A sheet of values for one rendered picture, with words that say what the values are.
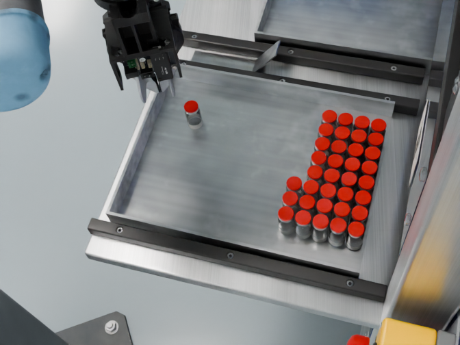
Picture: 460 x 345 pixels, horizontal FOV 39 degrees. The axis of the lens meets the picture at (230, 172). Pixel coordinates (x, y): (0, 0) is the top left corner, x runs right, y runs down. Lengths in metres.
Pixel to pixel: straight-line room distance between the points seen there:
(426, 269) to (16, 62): 0.38
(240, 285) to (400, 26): 0.48
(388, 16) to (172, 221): 0.47
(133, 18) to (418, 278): 0.37
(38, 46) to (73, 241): 1.46
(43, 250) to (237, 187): 1.12
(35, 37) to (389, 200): 0.56
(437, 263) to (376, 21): 0.57
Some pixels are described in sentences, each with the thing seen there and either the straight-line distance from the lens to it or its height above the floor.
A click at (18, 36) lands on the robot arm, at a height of 1.35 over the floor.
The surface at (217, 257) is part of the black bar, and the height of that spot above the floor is 0.90.
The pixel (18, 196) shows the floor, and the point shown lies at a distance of 2.07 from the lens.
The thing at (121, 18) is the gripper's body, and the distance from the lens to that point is 0.66.
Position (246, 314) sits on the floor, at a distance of 1.77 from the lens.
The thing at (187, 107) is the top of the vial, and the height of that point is 0.93.
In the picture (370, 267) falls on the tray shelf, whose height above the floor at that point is 0.88.
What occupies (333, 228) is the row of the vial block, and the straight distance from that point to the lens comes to 0.83.
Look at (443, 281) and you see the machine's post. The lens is 0.63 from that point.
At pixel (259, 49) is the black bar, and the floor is 0.90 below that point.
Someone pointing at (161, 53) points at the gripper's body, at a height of 1.15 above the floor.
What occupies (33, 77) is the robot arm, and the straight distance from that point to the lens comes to 0.50.
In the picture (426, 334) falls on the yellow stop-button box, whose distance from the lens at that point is 0.69.
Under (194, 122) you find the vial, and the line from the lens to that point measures 0.95.
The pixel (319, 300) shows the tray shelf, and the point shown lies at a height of 0.88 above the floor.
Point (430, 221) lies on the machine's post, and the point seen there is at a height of 1.22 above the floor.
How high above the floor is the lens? 1.69
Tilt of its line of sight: 61 degrees down
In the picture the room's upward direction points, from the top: 11 degrees counter-clockwise
